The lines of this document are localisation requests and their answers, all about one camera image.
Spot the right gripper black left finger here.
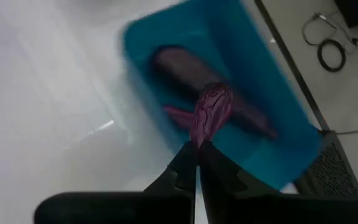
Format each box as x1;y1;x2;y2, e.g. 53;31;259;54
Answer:
144;141;198;224

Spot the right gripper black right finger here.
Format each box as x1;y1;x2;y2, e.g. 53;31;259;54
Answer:
200;141;279;224

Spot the large purple eggplant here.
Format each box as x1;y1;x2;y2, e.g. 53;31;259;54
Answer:
150;45;278;140

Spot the black computer case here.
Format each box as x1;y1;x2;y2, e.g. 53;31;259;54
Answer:
293;129;358;197

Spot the teal plastic basket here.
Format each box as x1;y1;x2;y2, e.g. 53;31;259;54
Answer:
121;0;323;191

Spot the black aluminium table frame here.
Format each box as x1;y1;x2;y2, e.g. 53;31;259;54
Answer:
252;0;331;132

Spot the coiled black cable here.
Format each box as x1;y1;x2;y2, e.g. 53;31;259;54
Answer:
317;38;347;73

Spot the thin black cable with connector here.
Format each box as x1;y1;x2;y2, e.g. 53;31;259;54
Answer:
301;12;356;47

